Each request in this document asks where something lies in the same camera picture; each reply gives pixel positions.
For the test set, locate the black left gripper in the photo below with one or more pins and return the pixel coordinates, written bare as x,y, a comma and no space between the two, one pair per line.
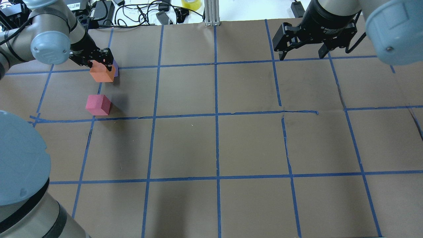
83,46

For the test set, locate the red foam block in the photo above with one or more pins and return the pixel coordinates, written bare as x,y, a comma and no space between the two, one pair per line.
98,105

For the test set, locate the aluminium frame post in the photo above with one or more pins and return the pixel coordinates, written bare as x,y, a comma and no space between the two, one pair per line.
211,13

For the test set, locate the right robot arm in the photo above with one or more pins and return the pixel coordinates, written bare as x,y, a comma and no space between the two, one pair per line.
395,28

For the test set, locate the orange foam block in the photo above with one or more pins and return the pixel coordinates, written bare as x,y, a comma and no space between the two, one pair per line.
100,73

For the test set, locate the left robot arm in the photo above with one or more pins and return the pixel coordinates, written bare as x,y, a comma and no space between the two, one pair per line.
52,35

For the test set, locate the yellow tape roll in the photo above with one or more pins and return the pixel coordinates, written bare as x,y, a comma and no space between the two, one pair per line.
193,5

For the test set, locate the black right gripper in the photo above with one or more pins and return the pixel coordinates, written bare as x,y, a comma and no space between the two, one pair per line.
325,20

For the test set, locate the purple foam block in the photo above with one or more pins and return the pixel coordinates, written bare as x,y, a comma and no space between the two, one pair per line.
115,65

